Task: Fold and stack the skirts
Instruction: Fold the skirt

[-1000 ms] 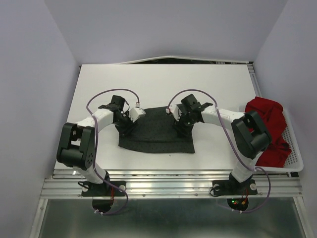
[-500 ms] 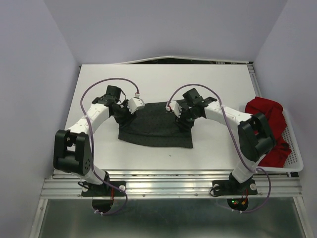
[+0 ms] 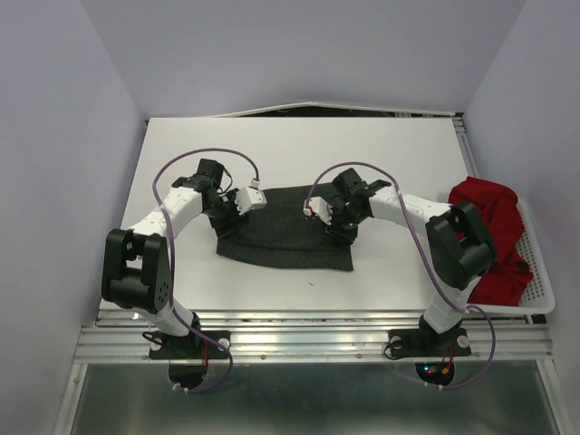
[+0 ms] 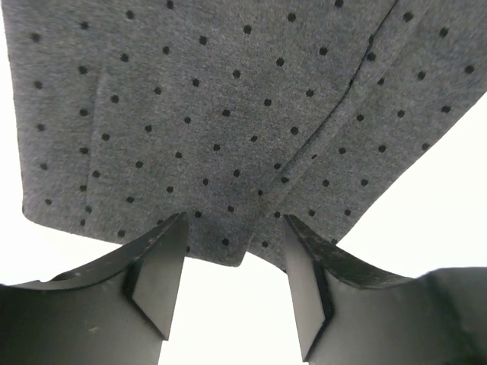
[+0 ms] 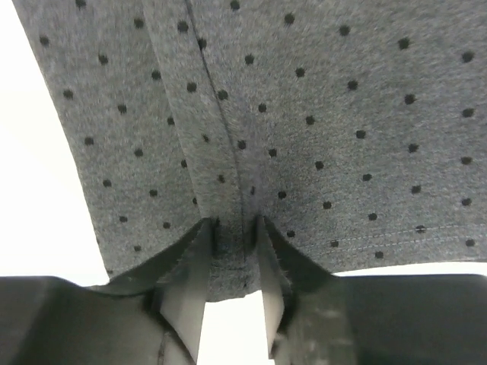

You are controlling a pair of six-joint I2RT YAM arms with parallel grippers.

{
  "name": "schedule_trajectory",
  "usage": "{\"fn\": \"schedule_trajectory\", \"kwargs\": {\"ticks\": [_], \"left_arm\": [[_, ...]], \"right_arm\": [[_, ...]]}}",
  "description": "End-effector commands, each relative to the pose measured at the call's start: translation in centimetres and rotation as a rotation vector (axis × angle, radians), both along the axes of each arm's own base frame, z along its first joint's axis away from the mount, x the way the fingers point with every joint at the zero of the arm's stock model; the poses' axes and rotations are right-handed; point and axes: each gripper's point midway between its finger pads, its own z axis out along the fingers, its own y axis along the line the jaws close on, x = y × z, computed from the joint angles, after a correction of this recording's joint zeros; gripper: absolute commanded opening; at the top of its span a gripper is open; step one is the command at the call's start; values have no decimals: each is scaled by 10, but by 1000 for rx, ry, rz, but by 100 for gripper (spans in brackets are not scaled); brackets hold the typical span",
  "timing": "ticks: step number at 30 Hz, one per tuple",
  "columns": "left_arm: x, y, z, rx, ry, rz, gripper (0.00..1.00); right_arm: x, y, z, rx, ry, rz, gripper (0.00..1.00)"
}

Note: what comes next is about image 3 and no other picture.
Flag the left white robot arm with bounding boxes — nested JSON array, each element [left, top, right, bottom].
[[101, 159, 247, 359]]

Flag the aluminium rail frame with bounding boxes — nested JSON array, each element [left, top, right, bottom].
[[55, 116, 575, 434]]

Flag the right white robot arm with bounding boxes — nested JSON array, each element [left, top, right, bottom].
[[304, 169, 498, 353]]

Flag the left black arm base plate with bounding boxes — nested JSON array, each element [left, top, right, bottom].
[[142, 331, 227, 361]]

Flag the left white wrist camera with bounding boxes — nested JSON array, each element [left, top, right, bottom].
[[235, 186, 267, 216]]

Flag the dark grey dotted skirt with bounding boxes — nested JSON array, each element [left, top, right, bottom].
[[216, 186, 353, 272]]

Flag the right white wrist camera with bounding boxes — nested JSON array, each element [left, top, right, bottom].
[[303, 197, 332, 226]]

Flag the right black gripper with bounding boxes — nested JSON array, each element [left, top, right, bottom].
[[319, 205, 367, 247]]

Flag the white plastic basket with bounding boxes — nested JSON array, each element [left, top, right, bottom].
[[478, 198, 556, 316]]

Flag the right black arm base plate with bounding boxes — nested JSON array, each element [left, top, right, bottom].
[[383, 328, 471, 360]]

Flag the red skirt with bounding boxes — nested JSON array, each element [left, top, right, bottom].
[[449, 177, 534, 306]]

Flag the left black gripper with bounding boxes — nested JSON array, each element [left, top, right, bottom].
[[204, 188, 251, 239]]

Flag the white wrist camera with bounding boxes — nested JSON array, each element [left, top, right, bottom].
[[235, 186, 267, 216], [303, 197, 332, 226]]

